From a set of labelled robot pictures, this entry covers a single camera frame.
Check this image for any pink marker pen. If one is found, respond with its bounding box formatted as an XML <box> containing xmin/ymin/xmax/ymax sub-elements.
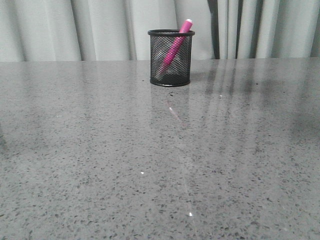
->
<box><xmin>156</xmin><ymin>18</ymin><xmax>193</xmax><ymax>78</ymax></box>

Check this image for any black mesh pen holder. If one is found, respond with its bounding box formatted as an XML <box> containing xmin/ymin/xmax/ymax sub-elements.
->
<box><xmin>147</xmin><ymin>29</ymin><xmax>195</xmax><ymax>87</ymax></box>

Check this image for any grey curtain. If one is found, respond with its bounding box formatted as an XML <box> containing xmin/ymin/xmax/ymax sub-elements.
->
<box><xmin>0</xmin><ymin>0</ymin><xmax>320</xmax><ymax>62</ymax></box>

